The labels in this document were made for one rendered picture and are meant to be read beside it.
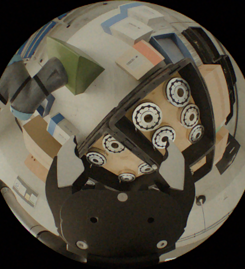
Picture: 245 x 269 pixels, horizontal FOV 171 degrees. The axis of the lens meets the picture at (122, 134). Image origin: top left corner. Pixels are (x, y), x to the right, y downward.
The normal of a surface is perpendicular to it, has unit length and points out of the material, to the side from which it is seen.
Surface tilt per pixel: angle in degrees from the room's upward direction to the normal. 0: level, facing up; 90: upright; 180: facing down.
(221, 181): 90
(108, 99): 0
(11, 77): 75
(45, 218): 90
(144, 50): 0
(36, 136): 90
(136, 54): 0
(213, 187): 90
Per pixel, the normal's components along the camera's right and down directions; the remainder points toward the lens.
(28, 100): 0.84, 0.48
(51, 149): 0.67, -0.61
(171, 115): -0.05, 0.54
